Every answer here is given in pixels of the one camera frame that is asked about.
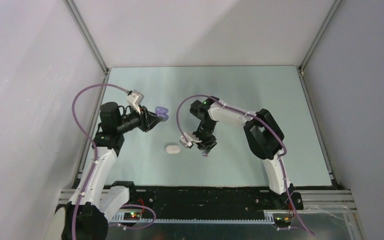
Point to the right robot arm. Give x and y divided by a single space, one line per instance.
264 138

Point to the left controller board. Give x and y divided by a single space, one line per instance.
132 216

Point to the controller board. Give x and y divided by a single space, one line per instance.
282 223
132 216

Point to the left aluminium frame post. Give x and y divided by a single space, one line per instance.
88 38

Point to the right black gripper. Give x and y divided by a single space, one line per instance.
206 144

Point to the right controller board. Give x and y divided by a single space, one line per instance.
282 223

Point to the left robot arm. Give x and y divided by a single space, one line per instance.
88 213

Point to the right aluminium frame post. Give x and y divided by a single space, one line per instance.
320 33

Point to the purple earbud charging case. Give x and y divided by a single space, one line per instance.
162 112

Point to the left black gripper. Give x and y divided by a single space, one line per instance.
148 120

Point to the aluminium frame post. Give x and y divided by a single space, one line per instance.
88 38
320 33

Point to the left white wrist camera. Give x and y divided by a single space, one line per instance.
134 99

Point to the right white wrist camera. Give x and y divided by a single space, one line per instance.
189 139

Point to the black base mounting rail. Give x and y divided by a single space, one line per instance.
209 203

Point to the white earbud charging case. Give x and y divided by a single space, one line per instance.
172 149

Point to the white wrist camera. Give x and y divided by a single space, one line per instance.
134 99
189 139

